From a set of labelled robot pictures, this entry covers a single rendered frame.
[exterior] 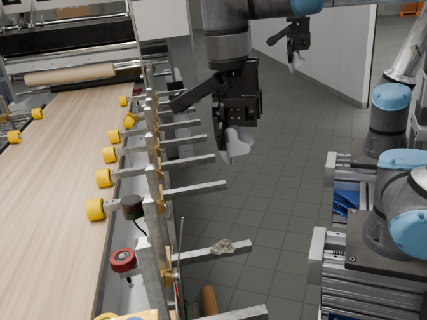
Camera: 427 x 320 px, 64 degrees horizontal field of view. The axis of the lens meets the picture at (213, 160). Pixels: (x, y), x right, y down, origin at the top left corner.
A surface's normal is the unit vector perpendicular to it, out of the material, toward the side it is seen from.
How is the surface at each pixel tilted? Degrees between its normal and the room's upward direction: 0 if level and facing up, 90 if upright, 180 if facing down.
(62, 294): 0
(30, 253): 0
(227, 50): 90
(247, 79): 90
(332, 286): 90
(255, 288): 0
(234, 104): 90
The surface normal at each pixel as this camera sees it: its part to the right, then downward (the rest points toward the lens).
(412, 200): -0.94, -0.07
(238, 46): 0.51, 0.33
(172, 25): 0.17, 0.42
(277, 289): -0.11, -0.89
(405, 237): -0.29, 0.56
